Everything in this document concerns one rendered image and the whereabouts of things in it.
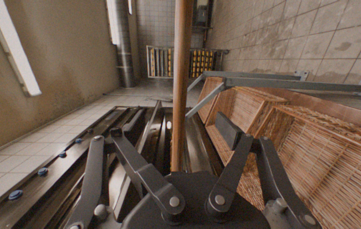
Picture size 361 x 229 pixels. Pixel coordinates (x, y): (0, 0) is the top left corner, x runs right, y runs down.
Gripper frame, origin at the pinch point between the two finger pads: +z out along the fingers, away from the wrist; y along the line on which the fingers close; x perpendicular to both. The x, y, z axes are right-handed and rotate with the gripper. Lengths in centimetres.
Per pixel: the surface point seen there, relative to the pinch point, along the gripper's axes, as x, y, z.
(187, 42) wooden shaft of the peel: 12.5, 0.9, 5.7
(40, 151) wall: -56, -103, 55
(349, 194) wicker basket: -29, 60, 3
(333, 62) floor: 17, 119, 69
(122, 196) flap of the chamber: -41.9, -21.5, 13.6
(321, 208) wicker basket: -42, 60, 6
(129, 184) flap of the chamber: -42, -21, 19
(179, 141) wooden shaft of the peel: -8.5, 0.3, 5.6
